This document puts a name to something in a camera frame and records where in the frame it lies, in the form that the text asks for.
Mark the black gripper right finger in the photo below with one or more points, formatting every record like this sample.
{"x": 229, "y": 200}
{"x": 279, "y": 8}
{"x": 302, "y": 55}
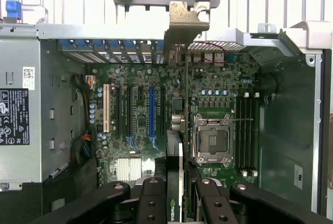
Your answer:
{"x": 216, "y": 205}

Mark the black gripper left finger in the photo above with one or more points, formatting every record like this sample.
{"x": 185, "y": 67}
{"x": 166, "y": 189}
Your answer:
{"x": 151, "y": 203}

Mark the silver chipset heatsink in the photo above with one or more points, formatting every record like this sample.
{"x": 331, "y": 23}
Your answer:
{"x": 128, "y": 169}

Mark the metal CPU socket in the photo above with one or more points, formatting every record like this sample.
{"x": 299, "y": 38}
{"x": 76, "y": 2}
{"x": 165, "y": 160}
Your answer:
{"x": 213, "y": 140}

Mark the black plastic shroud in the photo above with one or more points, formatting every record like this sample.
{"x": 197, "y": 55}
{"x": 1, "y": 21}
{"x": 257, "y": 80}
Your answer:
{"x": 65, "y": 182}

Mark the blue expansion slot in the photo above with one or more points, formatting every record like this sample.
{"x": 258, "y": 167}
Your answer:
{"x": 152, "y": 112}

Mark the long black expansion slot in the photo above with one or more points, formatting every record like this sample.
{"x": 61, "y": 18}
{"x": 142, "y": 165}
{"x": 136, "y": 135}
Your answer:
{"x": 163, "y": 109}
{"x": 129, "y": 109}
{"x": 118, "y": 109}

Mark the open black PC case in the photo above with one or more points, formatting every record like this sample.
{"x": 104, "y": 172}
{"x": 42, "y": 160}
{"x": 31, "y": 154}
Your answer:
{"x": 286, "y": 130}

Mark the white expansion slot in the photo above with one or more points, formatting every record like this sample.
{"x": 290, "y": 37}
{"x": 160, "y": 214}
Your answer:
{"x": 106, "y": 109}

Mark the green motherboard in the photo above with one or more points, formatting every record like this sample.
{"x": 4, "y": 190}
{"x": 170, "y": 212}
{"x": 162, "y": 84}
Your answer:
{"x": 140, "y": 78}

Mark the white power connector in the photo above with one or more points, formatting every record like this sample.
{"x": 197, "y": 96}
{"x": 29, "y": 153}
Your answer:
{"x": 89, "y": 82}

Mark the blue slot retention clip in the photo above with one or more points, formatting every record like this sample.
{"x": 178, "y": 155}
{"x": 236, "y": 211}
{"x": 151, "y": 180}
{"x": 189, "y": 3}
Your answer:
{"x": 113, "y": 43}
{"x": 93, "y": 43}
{"x": 67, "y": 44}
{"x": 157, "y": 45}
{"x": 128, "y": 43}

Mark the grey power supply unit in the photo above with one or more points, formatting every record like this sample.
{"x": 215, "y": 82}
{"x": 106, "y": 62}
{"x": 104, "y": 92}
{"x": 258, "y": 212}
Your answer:
{"x": 15, "y": 65}

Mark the blue case latch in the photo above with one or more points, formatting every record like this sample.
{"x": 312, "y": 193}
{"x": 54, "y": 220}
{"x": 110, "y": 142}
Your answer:
{"x": 13, "y": 9}

